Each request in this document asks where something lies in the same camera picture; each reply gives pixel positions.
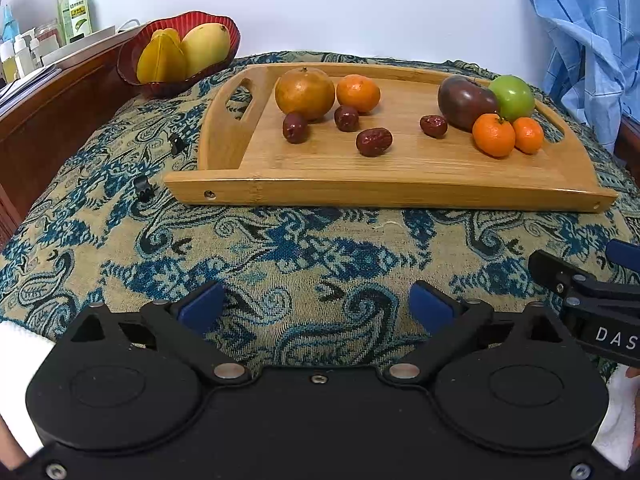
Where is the red jujube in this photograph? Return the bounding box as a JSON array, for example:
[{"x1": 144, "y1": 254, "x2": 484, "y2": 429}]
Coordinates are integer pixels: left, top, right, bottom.
[
  {"x1": 282, "y1": 111, "x2": 309, "y2": 144},
  {"x1": 356, "y1": 127, "x2": 393, "y2": 158},
  {"x1": 334, "y1": 105, "x2": 360, "y2": 132},
  {"x1": 419, "y1": 114, "x2": 449, "y2": 139}
]

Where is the blue paisley blanket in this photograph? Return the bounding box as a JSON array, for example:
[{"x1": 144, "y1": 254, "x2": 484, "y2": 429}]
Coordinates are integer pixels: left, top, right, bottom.
[{"x1": 0, "y1": 50, "x2": 640, "y2": 366}]

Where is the blue capped bottle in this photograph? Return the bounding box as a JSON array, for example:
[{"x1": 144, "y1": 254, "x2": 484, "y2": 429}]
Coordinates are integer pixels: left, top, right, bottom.
[{"x1": 0, "y1": 4, "x2": 18, "y2": 43}]

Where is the dark purple tomato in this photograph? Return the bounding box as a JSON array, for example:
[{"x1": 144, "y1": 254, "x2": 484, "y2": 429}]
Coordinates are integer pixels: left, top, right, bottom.
[{"x1": 438, "y1": 75, "x2": 499, "y2": 132}]

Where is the white towel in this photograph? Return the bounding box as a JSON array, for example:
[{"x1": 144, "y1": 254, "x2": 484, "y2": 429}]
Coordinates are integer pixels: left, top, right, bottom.
[{"x1": 0, "y1": 322, "x2": 640, "y2": 471}]

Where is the small orange mandarin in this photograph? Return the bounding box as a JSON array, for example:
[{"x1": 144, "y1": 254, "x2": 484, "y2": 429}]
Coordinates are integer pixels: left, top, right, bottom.
[
  {"x1": 512, "y1": 117, "x2": 545, "y2": 155},
  {"x1": 336, "y1": 74, "x2": 381, "y2": 114}
]

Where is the wooden bamboo tray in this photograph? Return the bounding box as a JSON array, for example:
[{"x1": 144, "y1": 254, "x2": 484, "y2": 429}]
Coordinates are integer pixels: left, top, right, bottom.
[{"x1": 164, "y1": 62, "x2": 620, "y2": 215}]

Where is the small white bottle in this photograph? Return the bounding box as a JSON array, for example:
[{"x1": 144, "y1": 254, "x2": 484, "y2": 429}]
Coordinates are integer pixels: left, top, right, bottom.
[
  {"x1": 0, "y1": 40, "x2": 18, "y2": 83},
  {"x1": 14, "y1": 35, "x2": 32, "y2": 78}
]

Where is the blue plaid cloth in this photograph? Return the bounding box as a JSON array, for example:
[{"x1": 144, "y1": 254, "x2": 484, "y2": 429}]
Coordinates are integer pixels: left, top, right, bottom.
[{"x1": 522, "y1": 0, "x2": 640, "y2": 181}]

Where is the small mandarin with green stem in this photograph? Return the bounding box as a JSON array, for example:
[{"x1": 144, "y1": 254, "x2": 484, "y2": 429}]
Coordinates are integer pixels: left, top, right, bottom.
[{"x1": 472, "y1": 112, "x2": 516, "y2": 158}]

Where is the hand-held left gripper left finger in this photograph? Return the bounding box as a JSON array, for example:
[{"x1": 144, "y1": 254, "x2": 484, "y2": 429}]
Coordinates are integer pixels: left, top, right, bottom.
[{"x1": 52, "y1": 280, "x2": 251, "y2": 387}]

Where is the clear glass jar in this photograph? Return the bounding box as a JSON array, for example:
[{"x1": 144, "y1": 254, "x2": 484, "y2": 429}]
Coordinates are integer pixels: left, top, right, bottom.
[{"x1": 34, "y1": 20, "x2": 63, "y2": 56}]

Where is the reddish wooden furniture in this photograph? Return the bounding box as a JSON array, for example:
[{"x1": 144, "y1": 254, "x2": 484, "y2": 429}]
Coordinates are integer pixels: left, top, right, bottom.
[{"x1": 612, "y1": 112, "x2": 640, "y2": 186}]

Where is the green plastic bottle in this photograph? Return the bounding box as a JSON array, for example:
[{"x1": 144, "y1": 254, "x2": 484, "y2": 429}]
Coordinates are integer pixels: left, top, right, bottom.
[{"x1": 57, "y1": 0, "x2": 93, "y2": 43}]

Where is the large brownish orange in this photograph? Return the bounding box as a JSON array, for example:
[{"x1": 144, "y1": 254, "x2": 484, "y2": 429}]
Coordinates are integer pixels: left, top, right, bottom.
[{"x1": 274, "y1": 66, "x2": 336, "y2": 122}]

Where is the yellow starfruit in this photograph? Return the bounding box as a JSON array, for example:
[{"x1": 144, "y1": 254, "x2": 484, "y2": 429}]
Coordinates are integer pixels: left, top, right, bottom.
[{"x1": 136, "y1": 28, "x2": 188, "y2": 84}]

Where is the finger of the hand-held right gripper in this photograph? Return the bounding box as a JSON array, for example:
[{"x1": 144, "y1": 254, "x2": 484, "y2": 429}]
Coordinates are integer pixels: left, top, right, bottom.
[
  {"x1": 605, "y1": 239, "x2": 640, "y2": 274},
  {"x1": 528, "y1": 250, "x2": 640, "y2": 307}
]

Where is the red glass bowl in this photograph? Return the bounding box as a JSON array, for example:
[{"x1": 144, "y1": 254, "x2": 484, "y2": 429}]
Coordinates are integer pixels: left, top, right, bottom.
[{"x1": 116, "y1": 10, "x2": 241, "y2": 99}]

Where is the green tomato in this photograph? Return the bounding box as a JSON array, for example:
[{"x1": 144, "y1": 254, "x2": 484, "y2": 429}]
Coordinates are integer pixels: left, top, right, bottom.
[{"x1": 488, "y1": 75, "x2": 536, "y2": 122}]

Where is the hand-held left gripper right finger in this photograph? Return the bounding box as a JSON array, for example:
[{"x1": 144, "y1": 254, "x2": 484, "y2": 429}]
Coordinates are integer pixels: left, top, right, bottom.
[{"x1": 387, "y1": 280, "x2": 583, "y2": 386}]

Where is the yellow mango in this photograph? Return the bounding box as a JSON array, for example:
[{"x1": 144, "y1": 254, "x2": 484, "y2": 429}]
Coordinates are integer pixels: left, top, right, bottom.
[{"x1": 180, "y1": 22, "x2": 232, "y2": 77}]

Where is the white flat tray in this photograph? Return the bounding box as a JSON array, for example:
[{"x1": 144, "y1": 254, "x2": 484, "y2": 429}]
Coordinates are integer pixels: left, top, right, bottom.
[{"x1": 40, "y1": 22, "x2": 151, "y2": 68}]

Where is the dark wooden cabinet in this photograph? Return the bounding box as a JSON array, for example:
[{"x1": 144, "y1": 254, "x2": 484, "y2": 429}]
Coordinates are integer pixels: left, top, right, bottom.
[{"x1": 0, "y1": 35, "x2": 146, "y2": 241}]

